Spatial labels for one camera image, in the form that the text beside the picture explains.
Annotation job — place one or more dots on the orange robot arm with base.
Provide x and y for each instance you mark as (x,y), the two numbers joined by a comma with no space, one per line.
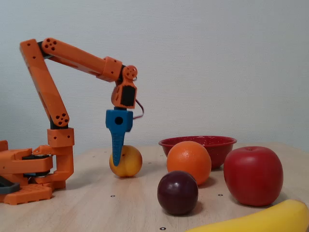
(46,82)

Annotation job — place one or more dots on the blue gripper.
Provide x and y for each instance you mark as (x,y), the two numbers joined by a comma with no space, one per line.
(115,126)

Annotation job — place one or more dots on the dark grey table clamp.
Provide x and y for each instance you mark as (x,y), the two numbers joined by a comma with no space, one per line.
(10,188)

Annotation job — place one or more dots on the dark purple plum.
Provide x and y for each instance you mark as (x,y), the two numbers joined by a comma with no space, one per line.
(177,193)

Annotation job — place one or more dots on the red speckled bowl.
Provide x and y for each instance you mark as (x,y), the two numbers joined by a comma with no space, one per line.
(217,145)

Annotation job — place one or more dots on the yellow orange peach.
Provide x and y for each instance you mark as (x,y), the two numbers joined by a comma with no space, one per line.
(130,162)

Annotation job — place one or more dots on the yellow banana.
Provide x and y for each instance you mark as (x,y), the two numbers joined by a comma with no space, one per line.
(277,217)

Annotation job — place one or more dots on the orange fruit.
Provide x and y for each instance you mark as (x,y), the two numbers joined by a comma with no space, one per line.
(188,159)

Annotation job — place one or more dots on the red apple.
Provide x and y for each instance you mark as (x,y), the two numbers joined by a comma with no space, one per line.
(253,176)

